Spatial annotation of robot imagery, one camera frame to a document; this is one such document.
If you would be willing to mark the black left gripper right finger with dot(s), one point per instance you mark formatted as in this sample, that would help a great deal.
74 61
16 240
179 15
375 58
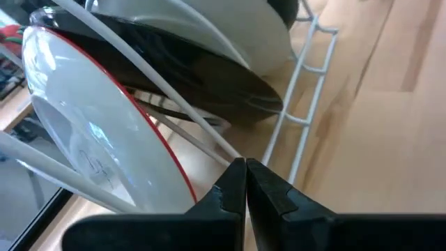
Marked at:
313 233

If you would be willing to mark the blue patterned plate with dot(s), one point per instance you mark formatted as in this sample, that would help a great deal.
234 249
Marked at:
244 35

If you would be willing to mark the black aluminium table frame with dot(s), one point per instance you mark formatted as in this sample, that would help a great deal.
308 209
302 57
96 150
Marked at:
38 223

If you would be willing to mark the red chevron pattern plate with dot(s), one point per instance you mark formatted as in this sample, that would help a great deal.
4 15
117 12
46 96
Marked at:
87 122

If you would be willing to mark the olive leaf pattern plate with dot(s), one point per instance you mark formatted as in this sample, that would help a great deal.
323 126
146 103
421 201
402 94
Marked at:
195 76

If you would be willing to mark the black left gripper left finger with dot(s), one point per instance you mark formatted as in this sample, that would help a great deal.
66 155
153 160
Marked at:
209 230

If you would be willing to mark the dark blue glossy plate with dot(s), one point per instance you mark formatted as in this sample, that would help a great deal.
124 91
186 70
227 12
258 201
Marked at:
285 10

